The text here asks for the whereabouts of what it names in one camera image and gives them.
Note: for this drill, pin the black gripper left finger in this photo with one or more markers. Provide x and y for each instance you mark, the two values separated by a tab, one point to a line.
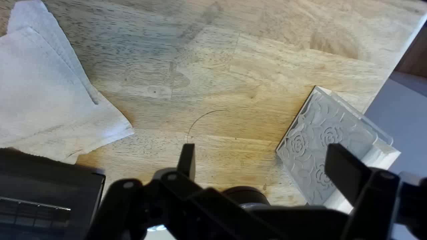
187	159

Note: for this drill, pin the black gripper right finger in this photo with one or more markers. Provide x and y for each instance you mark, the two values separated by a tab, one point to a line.
346	171

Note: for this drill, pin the white floral napkin holder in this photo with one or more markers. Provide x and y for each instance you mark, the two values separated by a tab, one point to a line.
327	142

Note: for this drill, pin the black toaster oven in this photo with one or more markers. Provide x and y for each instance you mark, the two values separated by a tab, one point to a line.
42	200

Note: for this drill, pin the white folded cloth towel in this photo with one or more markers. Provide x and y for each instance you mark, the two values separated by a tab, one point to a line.
42	95

